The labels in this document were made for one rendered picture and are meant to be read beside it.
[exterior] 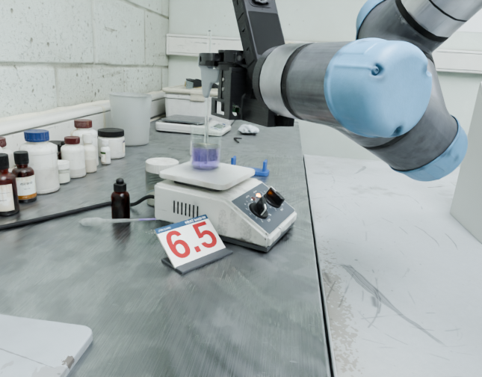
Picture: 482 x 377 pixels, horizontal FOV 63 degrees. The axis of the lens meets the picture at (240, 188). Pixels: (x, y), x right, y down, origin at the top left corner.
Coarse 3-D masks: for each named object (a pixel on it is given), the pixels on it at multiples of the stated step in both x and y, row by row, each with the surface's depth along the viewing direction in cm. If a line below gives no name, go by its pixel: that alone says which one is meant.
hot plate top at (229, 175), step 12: (168, 168) 64; (180, 168) 64; (228, 168) 66; (240, 168) 66; (252, 168) 67; (180, 180) 60; (192, 180) 59; (204, 180) 58; (216, 180) 59; (228, 180) 59; (240, 180) 61
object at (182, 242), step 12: (180, 228) 54; (192, 228) 55; (204, 228) 56; (168, 240) 52; (180, 240) 53; (192, 240) 54; (204, 240) 55; (216, 240) 56; (180, 252) 52; (192, 252) 53
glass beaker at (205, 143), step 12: (192, 120) 63; (204, 120) 65; (192, 132) 62; (204, 132) 61; (216, 132) 61; (192, 144) 62; (204, 144) 61; (216, 144) 62; (192, 156) 63; (204, 156) 62; (216, 156) 63; (192, 168) 63; (204, 168) 62; (216, 168) 63
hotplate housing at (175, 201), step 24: (168, 192) 61; (192, 192) 59; (216, 192) 59; (240, 192) 60; (168, 216) 62; (192, 216) 60; (216, 216) 58; (240, 216) 56; (288, 216) 63; (240, 240) 58; (264, 240) 55
